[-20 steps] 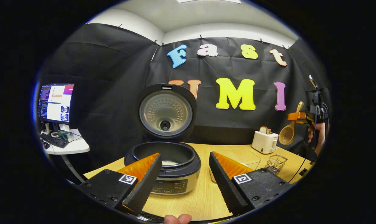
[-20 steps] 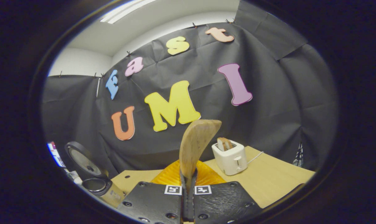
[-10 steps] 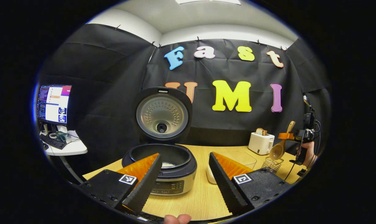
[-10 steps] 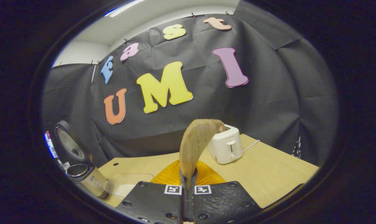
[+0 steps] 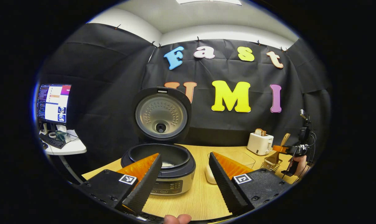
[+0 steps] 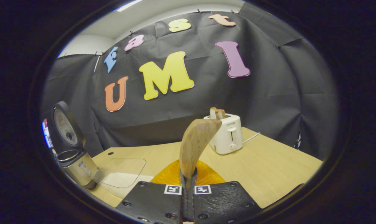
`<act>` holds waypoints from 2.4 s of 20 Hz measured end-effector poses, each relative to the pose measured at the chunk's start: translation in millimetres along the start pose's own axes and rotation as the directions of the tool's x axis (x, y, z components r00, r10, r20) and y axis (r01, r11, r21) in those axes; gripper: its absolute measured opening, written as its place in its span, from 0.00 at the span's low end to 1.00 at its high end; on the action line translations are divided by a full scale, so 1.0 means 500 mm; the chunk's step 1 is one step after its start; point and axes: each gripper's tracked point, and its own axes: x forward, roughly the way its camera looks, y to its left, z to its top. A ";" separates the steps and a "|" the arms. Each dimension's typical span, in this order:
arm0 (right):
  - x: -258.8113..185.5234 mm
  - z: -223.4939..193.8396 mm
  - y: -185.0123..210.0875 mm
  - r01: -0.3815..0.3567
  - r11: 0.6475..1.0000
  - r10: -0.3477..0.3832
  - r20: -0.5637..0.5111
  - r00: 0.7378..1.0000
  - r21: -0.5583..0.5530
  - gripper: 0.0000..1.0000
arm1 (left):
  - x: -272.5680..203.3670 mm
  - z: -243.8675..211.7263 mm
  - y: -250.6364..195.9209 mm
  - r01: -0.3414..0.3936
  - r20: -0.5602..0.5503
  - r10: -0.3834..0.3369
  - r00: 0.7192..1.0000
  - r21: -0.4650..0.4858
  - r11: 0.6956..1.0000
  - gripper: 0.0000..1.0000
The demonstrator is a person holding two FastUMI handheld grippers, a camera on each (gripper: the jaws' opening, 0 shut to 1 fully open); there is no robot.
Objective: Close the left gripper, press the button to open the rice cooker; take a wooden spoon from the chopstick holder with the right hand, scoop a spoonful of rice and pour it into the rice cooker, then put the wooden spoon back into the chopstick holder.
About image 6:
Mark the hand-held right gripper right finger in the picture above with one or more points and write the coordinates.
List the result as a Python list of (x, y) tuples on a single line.
[(219, 202)]

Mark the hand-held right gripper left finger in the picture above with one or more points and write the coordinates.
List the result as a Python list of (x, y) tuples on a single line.
[(153, 202)]

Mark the wooden spoon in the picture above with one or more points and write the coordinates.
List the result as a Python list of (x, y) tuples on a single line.
[(195, 140)]

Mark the dark grey rice cooker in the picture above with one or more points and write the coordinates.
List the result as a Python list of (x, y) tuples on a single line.
[(80, 169)]

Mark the clear plastic rice container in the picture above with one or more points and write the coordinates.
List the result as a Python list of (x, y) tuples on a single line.
[(125, 166)]

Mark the white toaster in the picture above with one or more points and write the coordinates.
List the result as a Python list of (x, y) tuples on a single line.
[(228, 137)]

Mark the black backdrop cloth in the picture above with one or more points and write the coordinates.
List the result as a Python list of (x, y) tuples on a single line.
[(269, 93)]

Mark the computer monitor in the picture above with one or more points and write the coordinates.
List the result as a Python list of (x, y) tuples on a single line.
[(47, 133)]

